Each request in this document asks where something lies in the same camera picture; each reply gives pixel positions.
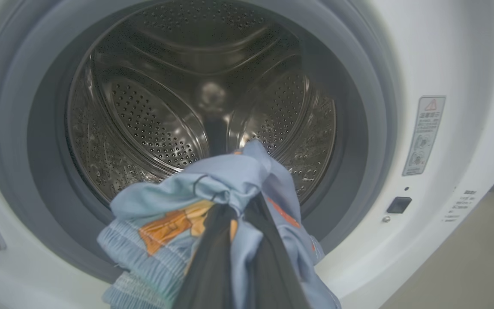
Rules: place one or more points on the grey warning sticker red triangle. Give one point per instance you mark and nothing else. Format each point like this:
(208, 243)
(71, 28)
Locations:
(423, 137)

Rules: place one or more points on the white front-load washing machine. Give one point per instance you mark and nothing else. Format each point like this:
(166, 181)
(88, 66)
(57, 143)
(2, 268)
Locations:
(453, 64)

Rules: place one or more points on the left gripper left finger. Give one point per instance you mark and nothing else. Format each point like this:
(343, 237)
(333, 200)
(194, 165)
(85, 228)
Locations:
(212, 266)

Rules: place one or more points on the grey rubber door gasket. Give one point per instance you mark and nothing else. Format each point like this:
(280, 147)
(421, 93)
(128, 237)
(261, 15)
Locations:
(358, 107)

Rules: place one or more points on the steel perforated washer drum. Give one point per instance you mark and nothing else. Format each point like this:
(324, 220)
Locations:
(152, 120)

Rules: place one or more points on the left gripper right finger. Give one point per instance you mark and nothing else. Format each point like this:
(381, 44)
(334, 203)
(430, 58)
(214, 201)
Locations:
(272, 274)

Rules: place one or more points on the blue garment with orange print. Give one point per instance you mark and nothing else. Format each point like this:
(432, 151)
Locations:
(165, 201)

